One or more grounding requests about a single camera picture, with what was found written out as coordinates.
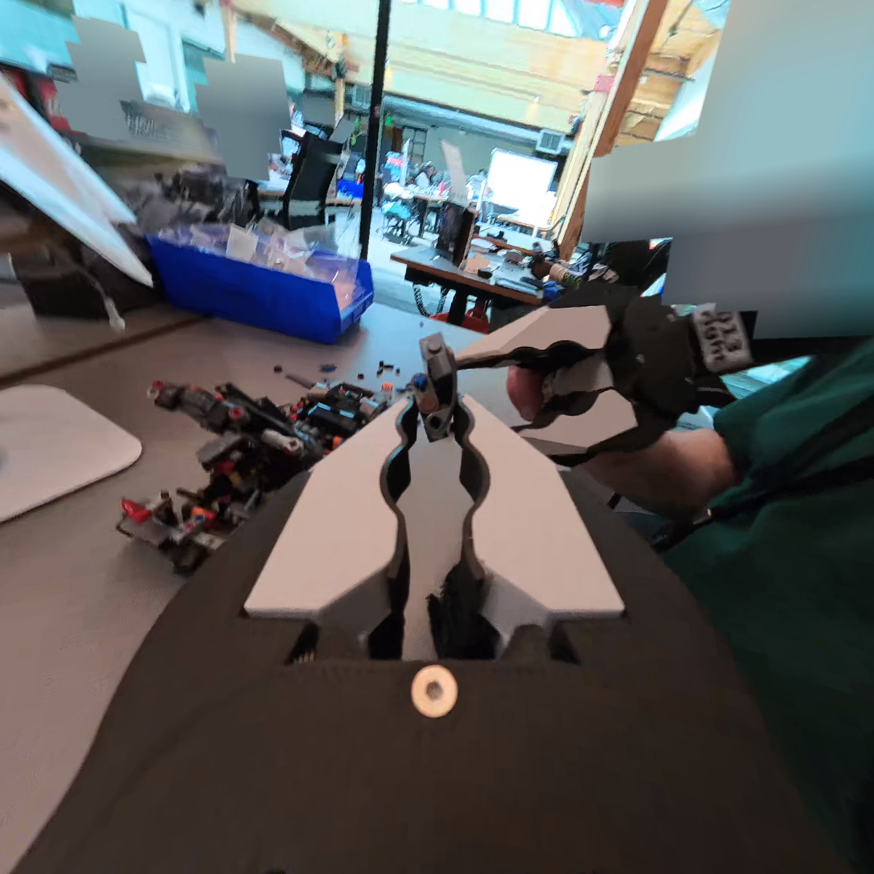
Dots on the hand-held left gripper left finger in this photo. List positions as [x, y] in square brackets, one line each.
[321, 546]

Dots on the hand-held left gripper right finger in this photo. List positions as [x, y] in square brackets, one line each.
[546, 546]

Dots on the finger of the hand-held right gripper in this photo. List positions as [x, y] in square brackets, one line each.
[546, 328]
[594, 420]

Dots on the grey lego vehicle model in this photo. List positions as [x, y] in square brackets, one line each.
[252, 444]

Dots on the grey lego wing assembly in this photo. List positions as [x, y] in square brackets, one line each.
[437, 389]

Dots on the person's right forearm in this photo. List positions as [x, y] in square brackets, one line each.
[669, 464]

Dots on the wooden office desk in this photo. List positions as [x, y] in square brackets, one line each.
[464, 273]

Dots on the dark printed box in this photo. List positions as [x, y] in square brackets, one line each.
[454, 232]

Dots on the person's green shirt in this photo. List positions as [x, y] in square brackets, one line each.
[785, 614]

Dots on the black pillar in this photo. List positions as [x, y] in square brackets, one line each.
[375, 136]

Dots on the blue plastic bin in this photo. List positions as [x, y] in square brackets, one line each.
[239, 293]

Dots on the clear plastic bags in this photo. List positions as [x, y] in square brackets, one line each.
[287, 252]

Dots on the white book stand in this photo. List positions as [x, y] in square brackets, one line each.
[61, 444]

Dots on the black office chair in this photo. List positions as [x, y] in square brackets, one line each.
[311, 177]

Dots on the instruction booklet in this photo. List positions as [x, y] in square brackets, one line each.
[61, 184]

